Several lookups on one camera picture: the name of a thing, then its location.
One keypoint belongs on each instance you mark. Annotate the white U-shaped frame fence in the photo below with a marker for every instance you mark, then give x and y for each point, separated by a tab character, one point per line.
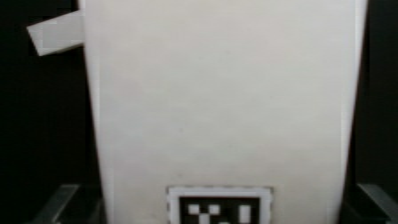
58	34

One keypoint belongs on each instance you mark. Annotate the white cabinet top block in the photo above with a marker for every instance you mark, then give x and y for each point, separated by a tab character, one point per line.
223	80

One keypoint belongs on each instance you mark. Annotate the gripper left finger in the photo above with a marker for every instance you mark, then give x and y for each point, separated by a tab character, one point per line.
74	206

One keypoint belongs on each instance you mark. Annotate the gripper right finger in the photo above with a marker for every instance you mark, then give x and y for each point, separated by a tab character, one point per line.
370	205

